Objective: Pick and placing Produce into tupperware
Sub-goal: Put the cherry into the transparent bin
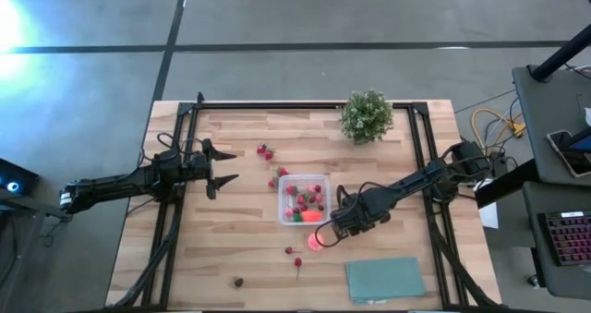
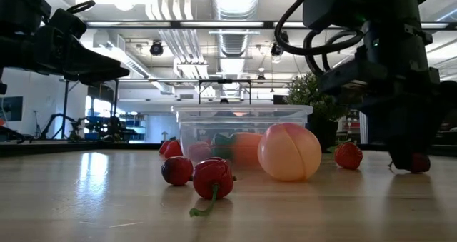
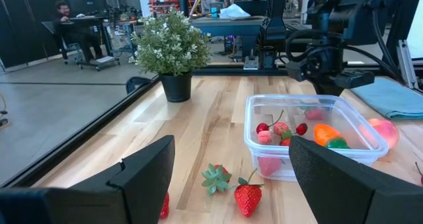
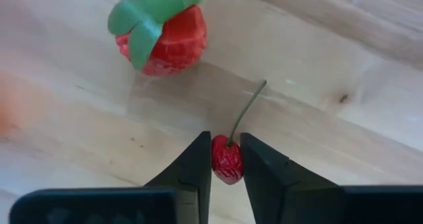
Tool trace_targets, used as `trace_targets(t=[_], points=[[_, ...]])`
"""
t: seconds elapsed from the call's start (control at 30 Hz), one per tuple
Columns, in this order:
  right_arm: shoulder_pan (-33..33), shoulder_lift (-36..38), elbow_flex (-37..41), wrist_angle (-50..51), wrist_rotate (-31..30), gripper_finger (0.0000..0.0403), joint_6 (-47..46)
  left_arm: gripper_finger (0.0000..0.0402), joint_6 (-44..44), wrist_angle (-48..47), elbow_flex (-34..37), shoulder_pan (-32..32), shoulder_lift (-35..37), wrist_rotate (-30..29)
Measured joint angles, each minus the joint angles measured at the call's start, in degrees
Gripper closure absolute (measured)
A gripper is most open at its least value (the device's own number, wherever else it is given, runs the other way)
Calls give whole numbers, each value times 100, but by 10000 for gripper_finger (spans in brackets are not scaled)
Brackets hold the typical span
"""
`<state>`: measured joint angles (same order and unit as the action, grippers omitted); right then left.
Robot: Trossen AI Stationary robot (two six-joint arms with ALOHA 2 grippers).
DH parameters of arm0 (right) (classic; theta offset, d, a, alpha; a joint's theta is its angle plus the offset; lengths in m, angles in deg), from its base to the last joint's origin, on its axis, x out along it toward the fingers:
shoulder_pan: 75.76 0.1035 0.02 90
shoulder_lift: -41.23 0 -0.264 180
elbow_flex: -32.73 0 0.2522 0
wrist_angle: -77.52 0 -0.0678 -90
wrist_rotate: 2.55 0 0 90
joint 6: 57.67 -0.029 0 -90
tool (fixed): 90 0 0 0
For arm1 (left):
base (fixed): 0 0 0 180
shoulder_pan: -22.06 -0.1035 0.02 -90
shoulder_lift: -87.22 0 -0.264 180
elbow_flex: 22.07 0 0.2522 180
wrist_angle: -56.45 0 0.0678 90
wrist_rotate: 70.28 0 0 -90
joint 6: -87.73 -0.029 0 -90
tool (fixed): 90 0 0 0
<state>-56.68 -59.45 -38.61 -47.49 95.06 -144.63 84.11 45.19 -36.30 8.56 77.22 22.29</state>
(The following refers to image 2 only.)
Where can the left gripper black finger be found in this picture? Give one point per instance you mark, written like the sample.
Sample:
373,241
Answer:
93,82
82,61

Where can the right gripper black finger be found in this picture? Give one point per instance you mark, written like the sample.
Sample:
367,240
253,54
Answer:
403,135

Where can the red cherry thin stem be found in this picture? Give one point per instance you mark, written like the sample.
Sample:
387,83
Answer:
421,163

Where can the red strawberry green leaves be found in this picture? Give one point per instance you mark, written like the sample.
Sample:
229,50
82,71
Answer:
348,157
174,150
163,147

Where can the pink orange toy peach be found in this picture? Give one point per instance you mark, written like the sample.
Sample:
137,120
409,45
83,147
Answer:
289,152

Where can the dark red cherry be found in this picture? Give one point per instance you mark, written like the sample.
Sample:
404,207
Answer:
176,171

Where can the pink red round fruit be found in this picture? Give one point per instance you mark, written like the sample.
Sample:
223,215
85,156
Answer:
199,151

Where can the red cherry green stem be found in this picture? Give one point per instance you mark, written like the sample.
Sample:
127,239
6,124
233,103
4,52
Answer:
213,179

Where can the orange carrot green top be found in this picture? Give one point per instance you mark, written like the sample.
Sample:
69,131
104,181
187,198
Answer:
246,148

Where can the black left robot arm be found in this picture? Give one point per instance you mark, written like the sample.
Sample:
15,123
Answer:
21,3

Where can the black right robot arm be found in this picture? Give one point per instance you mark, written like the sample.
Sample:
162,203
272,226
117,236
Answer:
357,3

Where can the clear plastic tupperware container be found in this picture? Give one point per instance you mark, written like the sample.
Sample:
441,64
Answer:
228,122

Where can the black stand pole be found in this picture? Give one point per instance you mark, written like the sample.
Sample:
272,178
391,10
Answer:
66,110

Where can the black ceiling spotlight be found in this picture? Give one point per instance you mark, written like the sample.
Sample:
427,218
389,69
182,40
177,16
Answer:
156,49
275,50

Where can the green potted plant black pot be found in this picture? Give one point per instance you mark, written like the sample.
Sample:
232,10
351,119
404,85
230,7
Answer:
307,92

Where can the person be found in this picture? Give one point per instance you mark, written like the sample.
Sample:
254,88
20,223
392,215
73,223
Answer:
224,101

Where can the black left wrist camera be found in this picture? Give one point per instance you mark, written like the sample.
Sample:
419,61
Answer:
68,22

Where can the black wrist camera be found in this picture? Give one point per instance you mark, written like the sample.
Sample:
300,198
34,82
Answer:
68,22
339,80

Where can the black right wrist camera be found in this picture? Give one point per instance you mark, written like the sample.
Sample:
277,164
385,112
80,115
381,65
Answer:
339,80

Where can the dark wall monitor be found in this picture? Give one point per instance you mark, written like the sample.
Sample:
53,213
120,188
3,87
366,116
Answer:
10,109

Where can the black aluminium table frame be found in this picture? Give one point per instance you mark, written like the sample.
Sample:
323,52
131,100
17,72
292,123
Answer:
71,149

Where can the distant black rig frame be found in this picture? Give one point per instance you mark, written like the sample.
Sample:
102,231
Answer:
225,81

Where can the black overhead frame beam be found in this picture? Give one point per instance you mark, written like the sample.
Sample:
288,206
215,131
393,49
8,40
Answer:
214,24

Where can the silver ventilation duct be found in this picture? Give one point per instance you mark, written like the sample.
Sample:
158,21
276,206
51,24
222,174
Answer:
235,42

